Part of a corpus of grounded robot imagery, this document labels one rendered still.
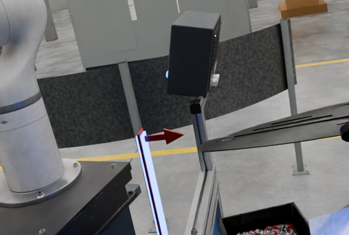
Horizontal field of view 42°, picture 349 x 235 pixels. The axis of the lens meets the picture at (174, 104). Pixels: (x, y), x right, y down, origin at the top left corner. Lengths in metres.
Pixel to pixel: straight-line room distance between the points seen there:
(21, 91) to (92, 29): 6.15
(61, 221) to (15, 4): 0.41
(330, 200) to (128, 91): 1.26
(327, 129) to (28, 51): 0.59
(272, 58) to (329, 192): 0.83
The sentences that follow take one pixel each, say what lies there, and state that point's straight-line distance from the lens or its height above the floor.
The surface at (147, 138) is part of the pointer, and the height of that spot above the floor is 1.18.
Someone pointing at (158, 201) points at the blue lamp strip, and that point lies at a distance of 0.70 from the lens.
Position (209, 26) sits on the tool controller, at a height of 1.23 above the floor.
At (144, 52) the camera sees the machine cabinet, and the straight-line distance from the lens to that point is 6.91.
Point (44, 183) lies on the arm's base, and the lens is 0.99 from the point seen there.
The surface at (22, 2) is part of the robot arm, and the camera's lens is 0.94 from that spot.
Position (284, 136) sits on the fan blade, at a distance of 0.58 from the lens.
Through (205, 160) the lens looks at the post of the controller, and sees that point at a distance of 1.25.
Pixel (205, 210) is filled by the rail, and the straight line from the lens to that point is 1.08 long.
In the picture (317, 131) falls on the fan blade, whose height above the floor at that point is 1.19.
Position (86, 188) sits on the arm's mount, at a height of 1.01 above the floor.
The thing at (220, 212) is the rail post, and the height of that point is 0.73.
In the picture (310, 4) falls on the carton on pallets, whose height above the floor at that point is 0.17.
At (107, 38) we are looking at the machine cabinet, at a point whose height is 0.45.
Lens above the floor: 1.42
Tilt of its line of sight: 18 degrees down
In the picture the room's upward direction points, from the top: 11 degrees counter-clockwise
